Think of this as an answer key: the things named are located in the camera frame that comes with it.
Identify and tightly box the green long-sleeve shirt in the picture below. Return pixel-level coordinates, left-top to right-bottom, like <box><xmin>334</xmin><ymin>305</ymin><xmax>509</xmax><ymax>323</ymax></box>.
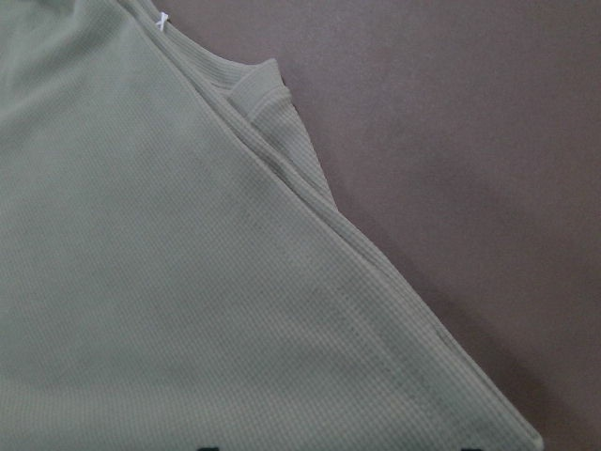
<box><xmin>1</xmin><ymin>1</ymin><xmax>544</xmax><ymax>450</ymax></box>

